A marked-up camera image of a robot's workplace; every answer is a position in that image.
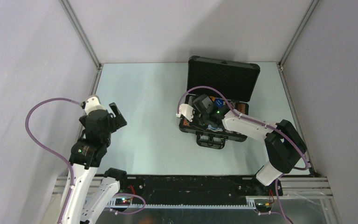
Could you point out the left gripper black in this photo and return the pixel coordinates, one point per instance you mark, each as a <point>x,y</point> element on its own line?
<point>120,119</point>

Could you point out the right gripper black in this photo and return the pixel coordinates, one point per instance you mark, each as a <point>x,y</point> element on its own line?
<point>196,111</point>

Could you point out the blue round dealer button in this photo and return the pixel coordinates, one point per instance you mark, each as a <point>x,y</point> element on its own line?
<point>219,102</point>

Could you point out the black poker set case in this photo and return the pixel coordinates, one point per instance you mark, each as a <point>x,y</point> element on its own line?
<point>234,81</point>

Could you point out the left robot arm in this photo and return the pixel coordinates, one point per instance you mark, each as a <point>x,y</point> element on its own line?
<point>86,156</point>

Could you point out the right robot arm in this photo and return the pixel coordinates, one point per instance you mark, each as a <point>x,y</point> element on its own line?
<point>283,144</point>

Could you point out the blue card deck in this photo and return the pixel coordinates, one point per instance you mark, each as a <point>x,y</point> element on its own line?
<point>214,129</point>

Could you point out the dark orange chip stack row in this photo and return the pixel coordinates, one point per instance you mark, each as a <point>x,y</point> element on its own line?
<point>241,107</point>

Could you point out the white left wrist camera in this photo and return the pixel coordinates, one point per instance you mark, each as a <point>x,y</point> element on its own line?
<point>92,103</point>

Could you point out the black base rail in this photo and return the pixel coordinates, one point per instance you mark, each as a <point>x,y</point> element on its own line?
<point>199,190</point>

